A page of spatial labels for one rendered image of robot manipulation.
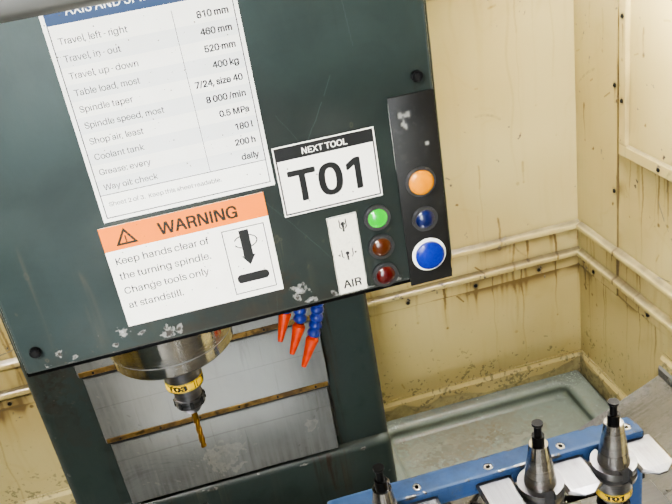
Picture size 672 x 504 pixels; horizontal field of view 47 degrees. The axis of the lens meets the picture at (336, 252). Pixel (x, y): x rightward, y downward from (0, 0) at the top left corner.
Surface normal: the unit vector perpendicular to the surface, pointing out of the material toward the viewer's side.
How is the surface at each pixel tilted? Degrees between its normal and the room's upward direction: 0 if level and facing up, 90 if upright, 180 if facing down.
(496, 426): 0
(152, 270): 90
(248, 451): 90
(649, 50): 90
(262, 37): 90
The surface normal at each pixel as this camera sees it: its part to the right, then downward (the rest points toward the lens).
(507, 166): 0.22, 0.40
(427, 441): -0.15, -0.89
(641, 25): -0.96, 0.23
